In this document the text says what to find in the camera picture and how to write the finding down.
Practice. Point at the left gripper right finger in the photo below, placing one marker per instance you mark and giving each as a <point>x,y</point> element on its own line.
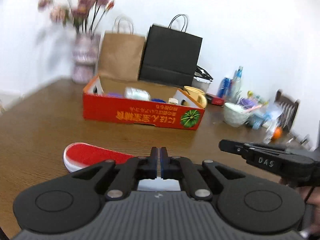
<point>187,174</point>

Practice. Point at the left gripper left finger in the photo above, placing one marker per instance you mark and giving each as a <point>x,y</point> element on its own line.
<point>130,173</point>

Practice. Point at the red white lint brush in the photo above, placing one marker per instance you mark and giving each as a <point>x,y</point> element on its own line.
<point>80,155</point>

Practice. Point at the white wipes canister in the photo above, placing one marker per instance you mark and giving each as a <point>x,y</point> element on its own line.
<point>136,94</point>

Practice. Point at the white cube power adapter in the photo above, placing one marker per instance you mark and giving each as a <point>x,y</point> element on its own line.
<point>173,101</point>

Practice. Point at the blue screw lid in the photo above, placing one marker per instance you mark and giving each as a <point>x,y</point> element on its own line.
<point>158,100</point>

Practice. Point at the purple screw lid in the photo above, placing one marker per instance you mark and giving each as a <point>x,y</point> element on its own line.
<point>115,95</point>

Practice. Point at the orange fruit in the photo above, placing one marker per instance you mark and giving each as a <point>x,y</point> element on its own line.
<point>278,132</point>

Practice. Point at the wooden chair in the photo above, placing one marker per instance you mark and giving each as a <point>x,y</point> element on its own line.
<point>289,108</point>

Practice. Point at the small white spray bottle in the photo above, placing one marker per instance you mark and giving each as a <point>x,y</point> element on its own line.
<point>270,132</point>

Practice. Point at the blue white yogurt cup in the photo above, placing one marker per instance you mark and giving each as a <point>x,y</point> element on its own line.
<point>257,120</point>

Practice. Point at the yellow mug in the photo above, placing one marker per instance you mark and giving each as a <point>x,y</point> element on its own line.
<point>197,94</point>

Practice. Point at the red cardboard box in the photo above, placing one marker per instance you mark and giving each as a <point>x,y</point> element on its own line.
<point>98,106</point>

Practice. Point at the pink spoon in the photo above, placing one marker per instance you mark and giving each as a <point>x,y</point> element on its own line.
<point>252,109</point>

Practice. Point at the red flat box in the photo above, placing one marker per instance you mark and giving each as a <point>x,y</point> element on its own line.
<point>214,100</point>

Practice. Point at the white ceramic bowl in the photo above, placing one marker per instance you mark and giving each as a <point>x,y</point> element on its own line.
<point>234,115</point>

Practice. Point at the purple plastic bag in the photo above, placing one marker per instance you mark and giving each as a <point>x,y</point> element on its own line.
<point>247,103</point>

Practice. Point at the clear food container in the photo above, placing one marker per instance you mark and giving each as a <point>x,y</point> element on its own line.
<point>202,79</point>

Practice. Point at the blue soda can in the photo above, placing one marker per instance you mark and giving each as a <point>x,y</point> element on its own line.
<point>224,87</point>

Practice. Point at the clear glass bottle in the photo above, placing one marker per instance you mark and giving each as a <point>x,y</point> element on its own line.
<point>236,86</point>

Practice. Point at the black paper bag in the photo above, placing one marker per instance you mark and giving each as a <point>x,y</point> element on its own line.
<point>170,54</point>

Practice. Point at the brown paper bag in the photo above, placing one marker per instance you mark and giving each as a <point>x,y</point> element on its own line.
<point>121,52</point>

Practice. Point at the pink textured vase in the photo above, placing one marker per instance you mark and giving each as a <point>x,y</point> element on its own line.
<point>85,55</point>

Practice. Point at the dried pink roses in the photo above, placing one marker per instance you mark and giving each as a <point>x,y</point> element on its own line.
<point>84,15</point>

